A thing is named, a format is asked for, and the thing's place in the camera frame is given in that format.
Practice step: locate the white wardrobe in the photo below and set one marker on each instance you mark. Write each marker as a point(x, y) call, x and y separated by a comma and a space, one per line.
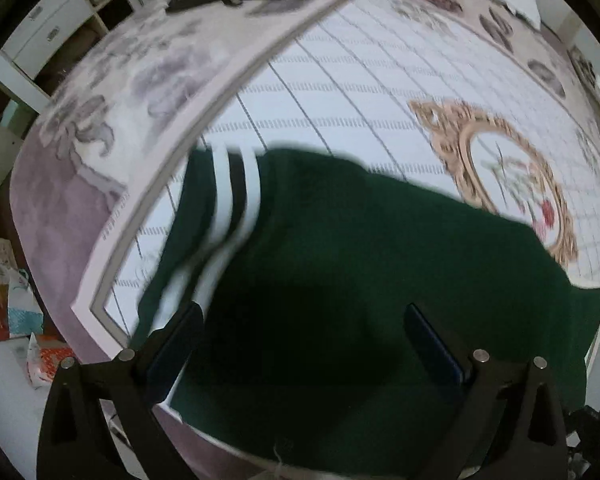
point(55, 30)

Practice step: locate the green varsity jacket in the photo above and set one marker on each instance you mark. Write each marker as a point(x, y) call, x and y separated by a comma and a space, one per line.
point(355, 260)

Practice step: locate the white quilted floral mat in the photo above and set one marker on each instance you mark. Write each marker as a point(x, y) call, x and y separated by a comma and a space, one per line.
point(355, 60)

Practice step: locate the printed paper bag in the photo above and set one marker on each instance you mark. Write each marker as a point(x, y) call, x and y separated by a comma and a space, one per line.
point(5, 300)

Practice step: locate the orange white plastic bag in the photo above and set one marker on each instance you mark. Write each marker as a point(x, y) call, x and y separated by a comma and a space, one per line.
point(47, 360)

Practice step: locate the mauve floral blanket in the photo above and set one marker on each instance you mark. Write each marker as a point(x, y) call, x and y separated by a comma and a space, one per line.
point(130, 60)

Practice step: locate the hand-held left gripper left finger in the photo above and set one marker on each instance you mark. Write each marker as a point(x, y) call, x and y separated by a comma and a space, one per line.
point(172, 355)

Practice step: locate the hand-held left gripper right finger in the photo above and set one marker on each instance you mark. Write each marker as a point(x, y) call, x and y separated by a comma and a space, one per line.
point(435, 347)

